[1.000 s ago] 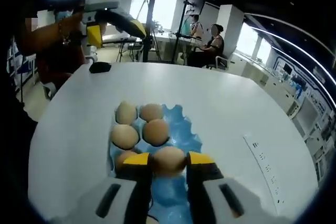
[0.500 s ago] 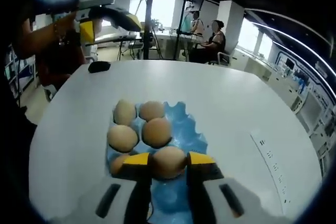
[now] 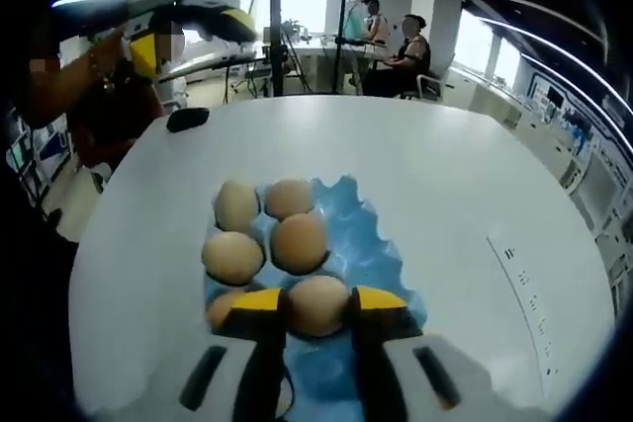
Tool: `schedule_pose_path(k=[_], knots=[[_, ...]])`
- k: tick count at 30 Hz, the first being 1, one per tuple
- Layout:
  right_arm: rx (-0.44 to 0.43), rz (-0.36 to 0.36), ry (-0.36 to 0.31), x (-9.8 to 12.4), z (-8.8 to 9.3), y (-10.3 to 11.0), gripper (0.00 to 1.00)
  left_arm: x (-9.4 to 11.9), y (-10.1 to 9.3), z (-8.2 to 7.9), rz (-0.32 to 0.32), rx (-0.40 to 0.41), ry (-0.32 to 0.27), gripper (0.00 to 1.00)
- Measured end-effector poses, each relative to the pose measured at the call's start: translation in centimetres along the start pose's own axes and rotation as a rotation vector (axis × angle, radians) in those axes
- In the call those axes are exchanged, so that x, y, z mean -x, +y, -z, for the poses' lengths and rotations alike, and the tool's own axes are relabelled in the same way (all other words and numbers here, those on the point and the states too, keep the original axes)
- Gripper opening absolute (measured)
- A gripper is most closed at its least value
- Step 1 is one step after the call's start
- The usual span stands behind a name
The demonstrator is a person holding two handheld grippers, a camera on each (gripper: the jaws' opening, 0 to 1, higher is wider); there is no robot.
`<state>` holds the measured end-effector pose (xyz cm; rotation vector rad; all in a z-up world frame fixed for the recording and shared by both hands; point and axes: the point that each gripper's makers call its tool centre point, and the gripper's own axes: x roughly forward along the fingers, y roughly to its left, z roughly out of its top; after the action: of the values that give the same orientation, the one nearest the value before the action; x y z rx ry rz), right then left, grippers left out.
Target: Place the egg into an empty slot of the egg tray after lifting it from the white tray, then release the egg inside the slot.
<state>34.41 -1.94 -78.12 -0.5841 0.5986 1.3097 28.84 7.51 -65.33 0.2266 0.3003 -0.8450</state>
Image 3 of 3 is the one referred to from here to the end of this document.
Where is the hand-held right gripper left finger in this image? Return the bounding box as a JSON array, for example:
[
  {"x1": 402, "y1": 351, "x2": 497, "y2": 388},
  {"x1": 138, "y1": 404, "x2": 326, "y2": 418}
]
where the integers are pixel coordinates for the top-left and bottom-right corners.
[{"x1": 172, "y1": 286, "x2": 289, "y2": 422}]

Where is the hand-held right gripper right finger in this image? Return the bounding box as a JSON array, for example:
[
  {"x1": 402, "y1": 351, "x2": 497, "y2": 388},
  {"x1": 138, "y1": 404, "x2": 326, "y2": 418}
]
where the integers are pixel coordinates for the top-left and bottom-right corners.
[{"x1": 349, "y1": 285, "x2": 491, "y2": 422}]

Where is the blue egg tray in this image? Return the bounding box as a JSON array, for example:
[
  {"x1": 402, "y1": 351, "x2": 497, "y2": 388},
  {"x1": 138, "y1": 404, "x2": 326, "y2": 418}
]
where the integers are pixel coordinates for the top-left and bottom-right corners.
[{"x1": 205, "y1": 173, "x2": 429, "y2": 422}]

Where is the person's left hand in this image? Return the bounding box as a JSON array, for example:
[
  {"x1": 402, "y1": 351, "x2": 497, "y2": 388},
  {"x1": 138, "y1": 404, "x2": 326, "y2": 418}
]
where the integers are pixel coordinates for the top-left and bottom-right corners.
[{"x1": 86, "y1": 26, "x2": 134, "y2": 80}]

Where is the black-edged side desk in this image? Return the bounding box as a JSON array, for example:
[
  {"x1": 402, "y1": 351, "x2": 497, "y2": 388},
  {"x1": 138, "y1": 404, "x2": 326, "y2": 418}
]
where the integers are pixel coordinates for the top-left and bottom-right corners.
[{"x1": 160, "y1": 48, "x2": 261, "y2": 85}]

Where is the black tripod stand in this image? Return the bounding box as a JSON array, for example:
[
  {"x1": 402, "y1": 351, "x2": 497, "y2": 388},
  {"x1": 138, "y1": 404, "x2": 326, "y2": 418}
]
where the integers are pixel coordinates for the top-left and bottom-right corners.
[{"x1": 246, "y1": 0, "x2": 306, "y2": 97}]

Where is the small windowsill plant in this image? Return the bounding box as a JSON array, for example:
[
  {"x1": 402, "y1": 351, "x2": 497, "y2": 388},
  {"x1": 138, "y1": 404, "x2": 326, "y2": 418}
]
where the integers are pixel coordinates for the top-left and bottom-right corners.
[{"x1": 281, "y1": 19, "x2": 311, "y2": 42}]

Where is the small black object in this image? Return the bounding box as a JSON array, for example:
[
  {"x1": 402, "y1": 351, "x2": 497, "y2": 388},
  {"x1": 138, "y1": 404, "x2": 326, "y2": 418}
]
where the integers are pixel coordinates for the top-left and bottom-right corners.
[{"x1": 165, "y1": 108, "x2": 212, "y2": 133}]

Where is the white power strip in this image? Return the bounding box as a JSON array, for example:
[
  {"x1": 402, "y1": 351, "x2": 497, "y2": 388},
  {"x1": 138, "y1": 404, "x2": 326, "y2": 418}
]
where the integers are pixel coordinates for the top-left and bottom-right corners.
[{"x1": 486, "y1": 232, "x2": 565, "y2": 396}]

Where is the white table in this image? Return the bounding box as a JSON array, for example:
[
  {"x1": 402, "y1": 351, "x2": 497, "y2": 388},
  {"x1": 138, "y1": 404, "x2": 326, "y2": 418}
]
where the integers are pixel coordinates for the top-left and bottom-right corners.
[{"x1": 66, "y1": 94, "x2": 619, "y2": 422}]

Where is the white square pillar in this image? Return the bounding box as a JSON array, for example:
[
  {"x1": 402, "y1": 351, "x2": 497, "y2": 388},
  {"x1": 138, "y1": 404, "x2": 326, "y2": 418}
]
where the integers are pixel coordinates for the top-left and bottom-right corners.
[{"x1": 412, "y1": 0, "x2": 464, "y2": 77}]

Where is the white office chair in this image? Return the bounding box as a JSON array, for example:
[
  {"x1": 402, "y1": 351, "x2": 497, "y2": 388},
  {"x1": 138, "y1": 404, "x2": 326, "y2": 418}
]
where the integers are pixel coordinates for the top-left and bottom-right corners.
[{"x1": 400, "y1": 73, "x2": 445, "y2": 102}]

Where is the white cabinet row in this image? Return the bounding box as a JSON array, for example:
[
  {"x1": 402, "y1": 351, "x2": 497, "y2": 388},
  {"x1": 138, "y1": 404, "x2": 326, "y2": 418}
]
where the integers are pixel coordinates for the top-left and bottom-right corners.
[{"x1": 447, "y1": 65, "x2": 594, "y2": 196}]

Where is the lit wall display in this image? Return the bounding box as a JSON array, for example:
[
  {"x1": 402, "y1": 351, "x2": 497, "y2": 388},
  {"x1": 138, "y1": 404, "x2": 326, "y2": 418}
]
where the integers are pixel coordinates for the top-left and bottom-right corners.
[{"x1": 523, "y1": 65, "x2": 633, "y2": 255}]

